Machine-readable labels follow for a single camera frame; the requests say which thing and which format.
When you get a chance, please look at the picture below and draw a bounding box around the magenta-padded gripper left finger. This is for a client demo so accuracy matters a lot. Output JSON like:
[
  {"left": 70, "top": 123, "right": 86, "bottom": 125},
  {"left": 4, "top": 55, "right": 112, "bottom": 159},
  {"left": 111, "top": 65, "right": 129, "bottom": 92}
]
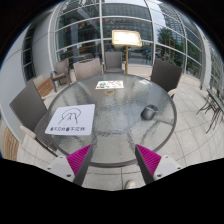
[{"left": 46, "top": 144, "right": 95, "bottom": 187}]

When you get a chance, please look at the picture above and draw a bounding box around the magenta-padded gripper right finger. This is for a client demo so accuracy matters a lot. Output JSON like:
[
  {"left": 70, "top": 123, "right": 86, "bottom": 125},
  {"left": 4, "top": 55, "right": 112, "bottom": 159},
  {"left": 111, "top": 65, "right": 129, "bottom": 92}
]
[{"left": 134, "top": 144, "right": 183, "bottom": 185}]

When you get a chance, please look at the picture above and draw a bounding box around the black computer mouse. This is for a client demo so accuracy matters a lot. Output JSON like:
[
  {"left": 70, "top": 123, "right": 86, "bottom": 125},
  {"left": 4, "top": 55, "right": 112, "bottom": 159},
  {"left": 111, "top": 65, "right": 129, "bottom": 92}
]
[{"left": 140, "top": 104, "right": 159, "bottom": 121}]

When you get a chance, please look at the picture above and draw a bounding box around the white mouse pad with drawing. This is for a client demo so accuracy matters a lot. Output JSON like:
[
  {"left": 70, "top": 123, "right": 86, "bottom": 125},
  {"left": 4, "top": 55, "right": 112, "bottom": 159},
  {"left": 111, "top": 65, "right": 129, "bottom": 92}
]
[{"left": 44, "top": 103, "right": 96, "bottom": 137}]

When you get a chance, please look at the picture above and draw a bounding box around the wooden slatted bench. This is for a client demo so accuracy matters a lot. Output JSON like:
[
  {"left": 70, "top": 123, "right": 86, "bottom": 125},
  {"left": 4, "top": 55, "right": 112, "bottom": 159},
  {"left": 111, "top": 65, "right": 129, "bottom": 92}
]
[
  {"left": 31, "top": 74, "right": 55, "bottom": 98},
  {"left": 1, "top": 125, "right": 20, "bottom": 162}
]

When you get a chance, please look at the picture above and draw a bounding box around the grey wicker chair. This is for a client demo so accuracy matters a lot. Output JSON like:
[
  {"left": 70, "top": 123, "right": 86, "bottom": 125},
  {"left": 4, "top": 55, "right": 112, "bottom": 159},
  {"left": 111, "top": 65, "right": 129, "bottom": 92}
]
[
  {"left": 49, "top": 59, "right": 71, "bottom": 93},
  {"left": 150, "top": 59, "right": 183, "bottom": 99},
  {"left": 104, "top": 51, "right": 125, "bottom": 74},
  {"left": 9, "top": 79, "right": 60, "bottom": 158},
  {"left": 73, "top": 58, "right": 104, "bottom": 82}
]

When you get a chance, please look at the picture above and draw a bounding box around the colourful picture menu card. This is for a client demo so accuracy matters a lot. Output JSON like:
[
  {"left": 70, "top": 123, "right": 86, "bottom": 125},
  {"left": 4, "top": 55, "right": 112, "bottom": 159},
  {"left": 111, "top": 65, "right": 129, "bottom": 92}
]
[{"left": 95, "top": 79, "right": 125, "bottom": 90}]

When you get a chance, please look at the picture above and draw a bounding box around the group of metal folding chairs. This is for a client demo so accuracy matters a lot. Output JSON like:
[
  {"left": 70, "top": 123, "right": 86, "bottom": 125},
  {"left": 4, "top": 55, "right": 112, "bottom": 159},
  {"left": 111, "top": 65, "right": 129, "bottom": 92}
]
[{"left": 196, "top": 85, "right": 224, "bottom": 134}]

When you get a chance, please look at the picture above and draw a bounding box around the golden menu stand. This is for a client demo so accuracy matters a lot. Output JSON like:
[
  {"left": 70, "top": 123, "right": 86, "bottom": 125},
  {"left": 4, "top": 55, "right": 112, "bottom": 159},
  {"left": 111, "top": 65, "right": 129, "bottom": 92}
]
[{"left": 111, "top": 29, "right": 143, "bottom": 75}]

